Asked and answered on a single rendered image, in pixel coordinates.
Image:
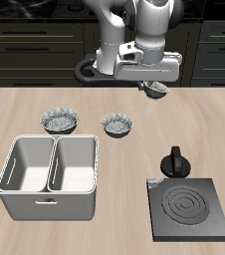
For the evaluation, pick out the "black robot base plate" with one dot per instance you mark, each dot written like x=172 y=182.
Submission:
x=80 y=75

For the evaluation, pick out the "white two-bin basket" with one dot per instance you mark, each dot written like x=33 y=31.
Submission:
x=48 y=202

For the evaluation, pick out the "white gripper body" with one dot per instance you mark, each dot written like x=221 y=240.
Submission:
x=151 y=71

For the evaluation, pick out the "dark grey stove plate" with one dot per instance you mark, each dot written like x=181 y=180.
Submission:
x=184 y=207

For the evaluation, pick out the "round black stove knob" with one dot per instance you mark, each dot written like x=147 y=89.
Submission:
x=175 y=164

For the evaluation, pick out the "largest grey fluted bowl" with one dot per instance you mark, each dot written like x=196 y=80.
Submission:
x=59 y=119

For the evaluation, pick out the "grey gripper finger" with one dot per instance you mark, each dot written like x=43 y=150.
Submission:
x=141 y=85

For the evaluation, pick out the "dark kitchen cupboards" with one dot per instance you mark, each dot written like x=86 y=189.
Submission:
x=35 y=50

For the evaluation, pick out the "smallest grey fluted bowl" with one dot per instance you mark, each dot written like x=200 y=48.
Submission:
x=156 y=90

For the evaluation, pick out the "medium grey fluted bowl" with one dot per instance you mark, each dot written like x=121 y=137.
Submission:
x=117 y=125

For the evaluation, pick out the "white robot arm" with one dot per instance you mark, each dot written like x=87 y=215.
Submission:
x=111 y=30

